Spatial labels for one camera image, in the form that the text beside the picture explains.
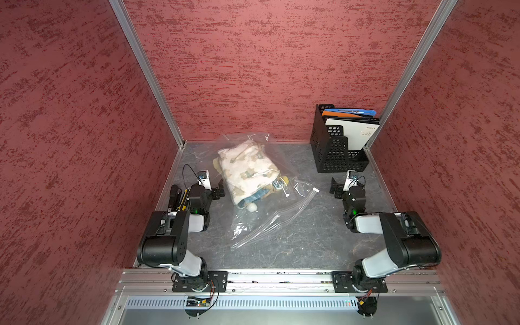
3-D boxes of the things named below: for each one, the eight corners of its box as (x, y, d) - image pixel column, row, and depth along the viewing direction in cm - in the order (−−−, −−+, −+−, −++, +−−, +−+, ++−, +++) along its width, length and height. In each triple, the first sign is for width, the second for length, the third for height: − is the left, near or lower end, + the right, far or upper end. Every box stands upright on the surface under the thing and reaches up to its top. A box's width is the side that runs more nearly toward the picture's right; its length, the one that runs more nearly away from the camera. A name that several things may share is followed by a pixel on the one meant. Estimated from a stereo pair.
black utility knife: (171, 213, 94) (167, 208, 90) (175, 189, 102) (171, 183, 98) (179, 212, 95) (175, 207, 90) (182, 188, 103) (178, 182, 99)
